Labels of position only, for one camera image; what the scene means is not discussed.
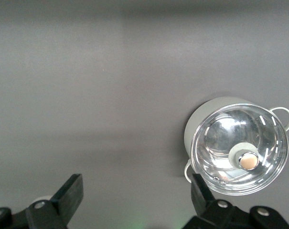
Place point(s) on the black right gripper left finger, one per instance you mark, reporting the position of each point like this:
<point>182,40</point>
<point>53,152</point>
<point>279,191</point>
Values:
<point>63,202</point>

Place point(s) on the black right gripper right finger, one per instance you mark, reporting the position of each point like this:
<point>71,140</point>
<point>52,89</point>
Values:
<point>201,198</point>

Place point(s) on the grey-green cooking pot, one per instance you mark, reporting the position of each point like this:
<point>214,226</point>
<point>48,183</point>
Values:
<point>196,121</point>

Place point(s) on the glass pot lid, metal knob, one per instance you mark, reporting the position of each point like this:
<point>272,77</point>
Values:
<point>220,133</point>

